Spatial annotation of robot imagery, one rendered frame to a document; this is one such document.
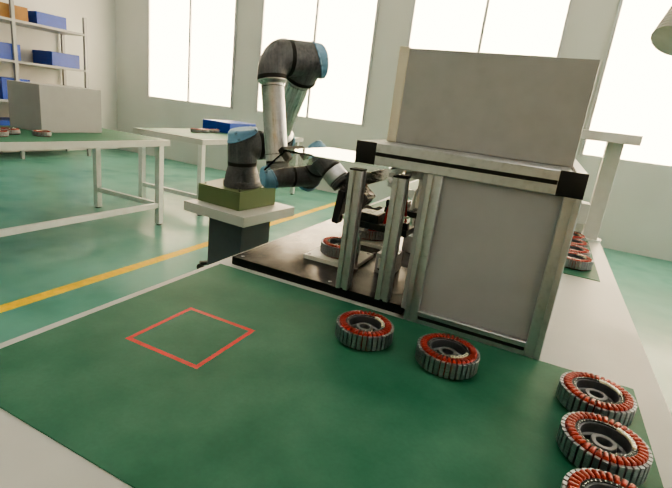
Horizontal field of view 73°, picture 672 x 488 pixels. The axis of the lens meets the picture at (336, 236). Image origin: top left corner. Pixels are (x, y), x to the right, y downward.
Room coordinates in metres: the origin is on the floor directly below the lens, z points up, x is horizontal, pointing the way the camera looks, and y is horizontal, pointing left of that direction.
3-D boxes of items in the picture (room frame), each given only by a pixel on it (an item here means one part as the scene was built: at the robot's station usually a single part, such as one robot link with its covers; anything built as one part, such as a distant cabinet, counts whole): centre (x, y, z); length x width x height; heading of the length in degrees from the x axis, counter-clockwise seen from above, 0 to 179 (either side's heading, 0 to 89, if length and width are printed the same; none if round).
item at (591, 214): (1.92, -0.96, 0.98); 0.37 x 0.35 x 0.46; 156
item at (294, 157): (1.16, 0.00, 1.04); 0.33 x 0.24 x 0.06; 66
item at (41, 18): (6.70, 4.41, 1.86); 0.42 x 0.42 x 0.16; 67
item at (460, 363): (0.74, -0.23, 0.77); 0.11 x 0.11 x 0.04
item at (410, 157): (1.19, -0.36, 1.09); 0.68 x 0.44 x 0.05; 156
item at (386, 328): (0.80, -0.08, 0.77); 0.11 x 0.11 x 0.04
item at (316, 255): (1.21, -0.02, 0.78); 0.15 x 0.15 x 0.01; 66
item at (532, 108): (1.18, -0.35, 1.22); 0.44 x 0.39 x 0.20; 156
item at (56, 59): (6.86, 4.34, 1.37); 0.42 x 0.42 x 0.19; 67
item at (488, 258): (0.86, -0.30, 0.91); 0.28 x 0.03 x 0.32; 66
